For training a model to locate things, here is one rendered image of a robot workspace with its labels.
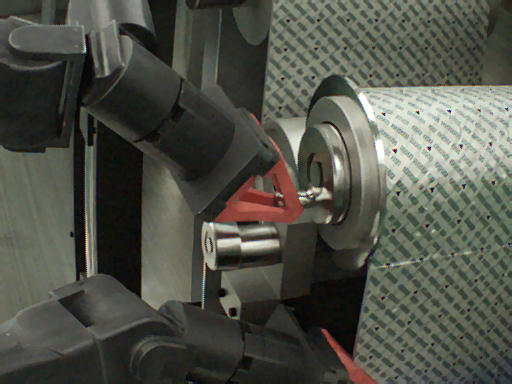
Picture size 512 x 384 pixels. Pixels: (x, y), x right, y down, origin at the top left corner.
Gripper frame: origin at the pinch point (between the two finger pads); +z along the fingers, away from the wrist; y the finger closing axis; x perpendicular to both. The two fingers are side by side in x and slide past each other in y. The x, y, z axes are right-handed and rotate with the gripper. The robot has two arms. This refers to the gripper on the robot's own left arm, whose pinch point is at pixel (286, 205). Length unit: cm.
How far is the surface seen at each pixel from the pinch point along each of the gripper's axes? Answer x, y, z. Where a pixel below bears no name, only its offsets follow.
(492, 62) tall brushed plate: 22.8, -27.1, 30.4
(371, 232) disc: 3.5, 6.8, 1.8
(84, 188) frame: -20.8, -39.7, 9.8
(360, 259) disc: 1.3, 5.9, 3.8
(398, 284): 1.8, 7.2, 7.4
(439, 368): -1.8, 8.2, 18.5
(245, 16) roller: 7.1, -25.6, 1.5
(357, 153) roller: 6.8, 3.9, -1.9
